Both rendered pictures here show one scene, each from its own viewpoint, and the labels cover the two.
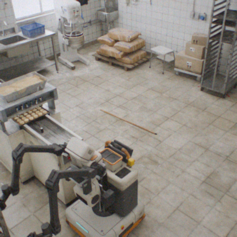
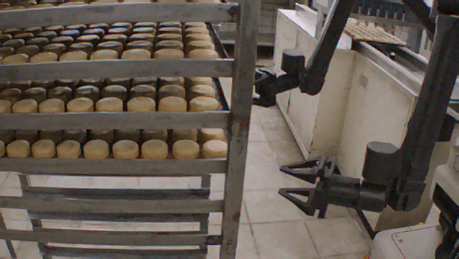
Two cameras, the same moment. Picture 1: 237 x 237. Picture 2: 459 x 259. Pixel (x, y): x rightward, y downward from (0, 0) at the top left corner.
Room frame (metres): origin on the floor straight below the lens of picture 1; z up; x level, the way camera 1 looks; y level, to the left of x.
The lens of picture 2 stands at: (0.81, 0.45, 1.33)
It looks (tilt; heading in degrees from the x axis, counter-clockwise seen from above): 27 degrees down; 36
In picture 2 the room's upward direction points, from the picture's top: 4 degrees clockwise
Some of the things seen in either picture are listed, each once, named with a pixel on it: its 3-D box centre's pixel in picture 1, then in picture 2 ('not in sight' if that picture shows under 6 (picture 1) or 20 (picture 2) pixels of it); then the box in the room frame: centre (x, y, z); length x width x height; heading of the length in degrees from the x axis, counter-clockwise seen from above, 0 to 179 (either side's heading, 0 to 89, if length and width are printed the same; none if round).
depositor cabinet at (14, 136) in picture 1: (16, 129); (335, 81); (3.52, 1.43, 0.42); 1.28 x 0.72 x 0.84; 43
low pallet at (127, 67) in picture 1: (121, 58); not in sight; (6.84, -0.12, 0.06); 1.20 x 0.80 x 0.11; 48
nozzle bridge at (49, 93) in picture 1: (25, 106); (373, 20); (3.17, 1.11, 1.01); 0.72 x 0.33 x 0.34; 133
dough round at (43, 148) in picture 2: not in sight; (43, 149); (1.08, 1.08, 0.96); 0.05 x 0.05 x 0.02
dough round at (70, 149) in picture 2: not in sight; (68, 150); (1.12, 1.04, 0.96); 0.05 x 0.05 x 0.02
